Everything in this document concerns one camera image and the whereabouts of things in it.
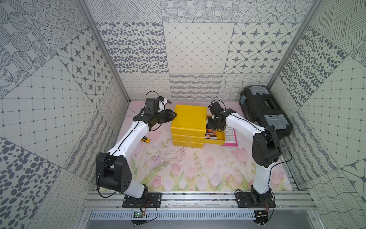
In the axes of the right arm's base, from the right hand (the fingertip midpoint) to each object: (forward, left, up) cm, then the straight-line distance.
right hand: (211, 127), depth 94 cm
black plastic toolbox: (+14, -32, +8) cm, 35 cm away
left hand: (-1, +24, +15) cm, 28 cm away
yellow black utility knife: (-7, +45, -6) cm, 46 cm away
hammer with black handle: (+30, +33, -6) cm, 45 cm away
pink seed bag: (-4, -14, -8) cm, 16 cm away
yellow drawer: (-6, -5, -1) cm, 8 cm away
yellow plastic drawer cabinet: (-9, +15, +14) cm, 23 cm away
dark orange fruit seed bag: (-3, +1, -1) cm, 3 cm away
